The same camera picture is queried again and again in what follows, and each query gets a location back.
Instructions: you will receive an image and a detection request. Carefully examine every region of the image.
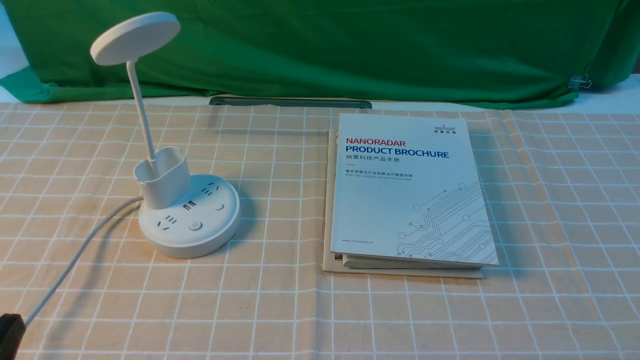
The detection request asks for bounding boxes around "white Nanoradar product brochure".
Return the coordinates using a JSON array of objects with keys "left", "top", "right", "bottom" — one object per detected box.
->
[{"left": 329, "top": 113, "right": 499, "bottom": 269}]

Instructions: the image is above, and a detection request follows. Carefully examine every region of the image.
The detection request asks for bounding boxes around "beige checkered tablecloth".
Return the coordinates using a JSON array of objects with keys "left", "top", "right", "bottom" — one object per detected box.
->
[{"left": 17, "top": 104, "right": 640, "bottom": 360}]

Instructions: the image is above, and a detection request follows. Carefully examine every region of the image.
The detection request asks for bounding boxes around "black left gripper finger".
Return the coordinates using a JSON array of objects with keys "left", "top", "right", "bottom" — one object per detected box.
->
[{"left": 0, "top": 313, "right": 26, "bottom": 360}]

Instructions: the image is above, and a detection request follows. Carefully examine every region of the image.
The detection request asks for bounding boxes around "white lamp power cable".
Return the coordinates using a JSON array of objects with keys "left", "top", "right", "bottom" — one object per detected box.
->
[{"left": 24, "top": 195, "right": 145, "bottom": 327}]

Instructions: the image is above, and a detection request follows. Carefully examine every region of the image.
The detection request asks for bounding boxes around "green backdrop cloth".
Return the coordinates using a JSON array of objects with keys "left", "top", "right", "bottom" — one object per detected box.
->
[{"left": 1, "top": 0, "right": 639, "bottom": 110}]

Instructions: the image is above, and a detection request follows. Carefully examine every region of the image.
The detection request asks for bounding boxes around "metal binder clip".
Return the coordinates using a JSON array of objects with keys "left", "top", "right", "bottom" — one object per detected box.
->
[{"left": 567, "top": 74, "right": 593, "bottom": 92}]

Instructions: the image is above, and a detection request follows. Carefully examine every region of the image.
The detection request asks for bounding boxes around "dark metal bar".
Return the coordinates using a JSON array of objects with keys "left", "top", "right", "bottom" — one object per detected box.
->
[{"left": 208, "top": 96, "right": 373, "bottom": 109}]

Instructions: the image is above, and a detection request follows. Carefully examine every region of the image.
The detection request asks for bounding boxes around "white desk lamp with sockets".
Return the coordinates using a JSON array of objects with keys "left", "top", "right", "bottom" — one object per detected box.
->
[{"left": 90, "top": 11, "right": 241, "bottom": 259}]

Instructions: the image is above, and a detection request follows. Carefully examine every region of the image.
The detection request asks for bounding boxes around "beige booklet under brochure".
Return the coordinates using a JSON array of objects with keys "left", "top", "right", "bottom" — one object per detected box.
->
[{"left": 322, "top": 129, "right": 484, "bottom": 280}]

